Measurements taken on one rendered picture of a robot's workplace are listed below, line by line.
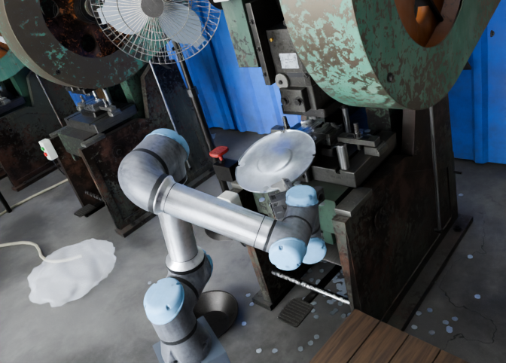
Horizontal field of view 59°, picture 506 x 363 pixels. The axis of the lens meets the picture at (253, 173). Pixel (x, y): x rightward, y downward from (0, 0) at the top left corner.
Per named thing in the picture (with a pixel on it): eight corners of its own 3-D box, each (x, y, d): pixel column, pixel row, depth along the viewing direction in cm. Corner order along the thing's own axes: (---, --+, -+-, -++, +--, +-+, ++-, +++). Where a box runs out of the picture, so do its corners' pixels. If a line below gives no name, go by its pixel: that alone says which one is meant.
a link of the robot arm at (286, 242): (97, 168, 98) (309, 248, 92) (123, 144, 107) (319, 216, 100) (98, 207, 105) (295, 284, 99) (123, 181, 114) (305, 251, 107)
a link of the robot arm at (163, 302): (149, 340, 127) (131, 306, 121) (170, 304, 138) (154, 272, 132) (185, 344, 123) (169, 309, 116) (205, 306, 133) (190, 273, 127)
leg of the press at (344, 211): (382, 365, 163) (343, 150, 121) (355, 352, 171) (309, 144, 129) (473, 221, 216) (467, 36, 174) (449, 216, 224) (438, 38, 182)
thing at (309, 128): (330, 145, 161) (328, 134, 159) (297, 141, 171) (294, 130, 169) (343, 134, 166) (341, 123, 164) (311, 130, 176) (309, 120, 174)
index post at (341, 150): (346, 170, 149) (342, 144, 145) (339, 169, 151) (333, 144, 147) (351, 166, 151) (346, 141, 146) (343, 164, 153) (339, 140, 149)
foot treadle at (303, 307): (299, 336, 170) (296, 326, 168) (278, 326, 177) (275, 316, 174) (374, 243, 204) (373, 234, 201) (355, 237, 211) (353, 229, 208)
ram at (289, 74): (309, 115, 149) (291, 27, 135) (275, 113, 159) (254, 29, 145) (337, 94, 159) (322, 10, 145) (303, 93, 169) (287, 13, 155)
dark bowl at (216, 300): (208, 366, 182) (203, 355, 179) (165, 337, 203) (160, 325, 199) (256, 315, 200) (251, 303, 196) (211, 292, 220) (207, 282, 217)
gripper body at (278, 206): (266, 191, 132) (275, 214, 121) (294, 182, 132) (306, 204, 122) (272, 212, 136) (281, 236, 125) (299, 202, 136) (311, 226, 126)
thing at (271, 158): (248, 138, 167) (248, 135, 166) (322, 125, 153) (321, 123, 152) (225, 196, 148) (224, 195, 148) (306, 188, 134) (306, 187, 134)
